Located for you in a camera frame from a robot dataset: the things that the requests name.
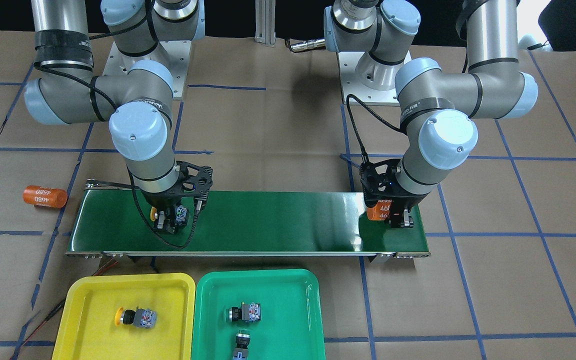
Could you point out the yellow plastic tray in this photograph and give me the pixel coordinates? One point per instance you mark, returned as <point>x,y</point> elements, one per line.
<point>87,330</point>

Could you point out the aluminium frame post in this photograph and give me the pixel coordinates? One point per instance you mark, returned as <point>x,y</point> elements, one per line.
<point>264,14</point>

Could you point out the yellow push button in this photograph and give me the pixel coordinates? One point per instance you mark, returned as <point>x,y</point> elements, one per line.
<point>138,317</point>
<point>169,219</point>

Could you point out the green conveyor belt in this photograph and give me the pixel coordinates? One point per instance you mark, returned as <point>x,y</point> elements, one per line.
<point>246,223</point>

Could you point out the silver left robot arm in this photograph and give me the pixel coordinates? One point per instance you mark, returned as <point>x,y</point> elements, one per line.
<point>437,108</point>

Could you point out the orange 4680 cylinder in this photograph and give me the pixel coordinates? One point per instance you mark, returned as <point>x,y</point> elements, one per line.
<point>381,210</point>
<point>40,196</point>

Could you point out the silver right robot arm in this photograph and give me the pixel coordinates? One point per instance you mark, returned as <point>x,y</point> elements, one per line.
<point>136,103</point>

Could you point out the green push button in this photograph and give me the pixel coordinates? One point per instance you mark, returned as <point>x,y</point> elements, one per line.
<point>241,348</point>
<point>246,312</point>

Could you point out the green plastic tray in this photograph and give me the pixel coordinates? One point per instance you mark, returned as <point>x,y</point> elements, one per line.
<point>268,314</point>

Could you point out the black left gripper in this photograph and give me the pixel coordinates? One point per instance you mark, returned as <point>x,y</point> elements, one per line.
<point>405,200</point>

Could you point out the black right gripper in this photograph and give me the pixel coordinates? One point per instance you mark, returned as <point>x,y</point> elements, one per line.
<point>164,199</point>

